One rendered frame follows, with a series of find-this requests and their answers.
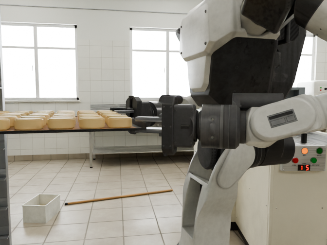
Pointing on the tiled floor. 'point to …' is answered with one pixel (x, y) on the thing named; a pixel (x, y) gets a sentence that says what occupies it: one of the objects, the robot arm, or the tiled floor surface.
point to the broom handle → (117, 197)
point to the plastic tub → (41, 208)
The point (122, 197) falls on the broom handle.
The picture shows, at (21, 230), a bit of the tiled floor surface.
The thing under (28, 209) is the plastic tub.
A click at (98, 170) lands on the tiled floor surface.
